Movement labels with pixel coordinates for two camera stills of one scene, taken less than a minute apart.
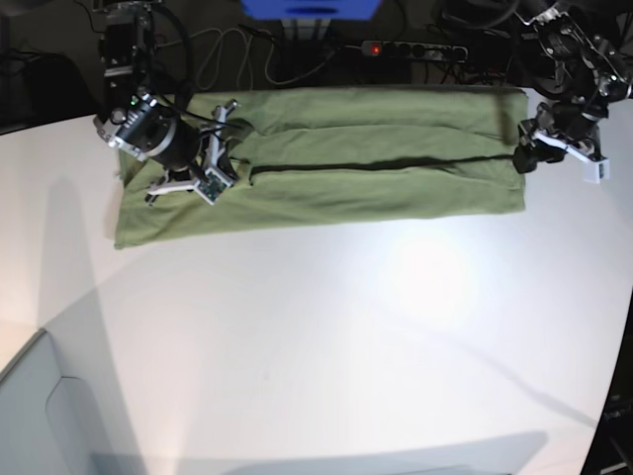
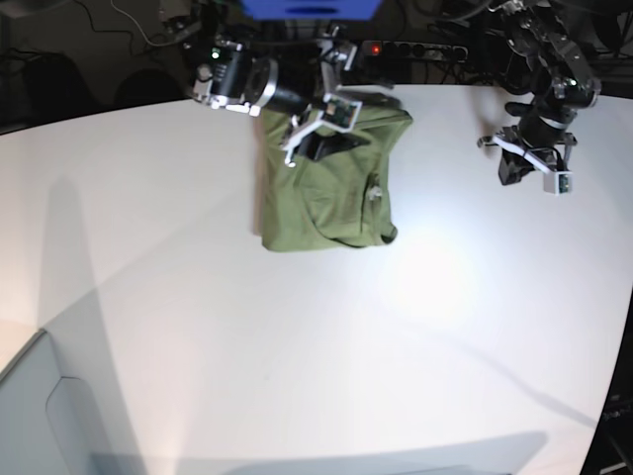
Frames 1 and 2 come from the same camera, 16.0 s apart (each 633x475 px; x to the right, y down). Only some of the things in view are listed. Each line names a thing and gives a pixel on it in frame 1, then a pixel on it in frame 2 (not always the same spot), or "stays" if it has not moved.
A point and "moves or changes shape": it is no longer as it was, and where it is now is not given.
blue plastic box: x=311 y=10 stays
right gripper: x=186 y=152 → x=232 y=80
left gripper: x=573 y=127 → x=541 y=136
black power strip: x=414 y=50 stays
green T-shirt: x=320 y=156 moves or changes shape
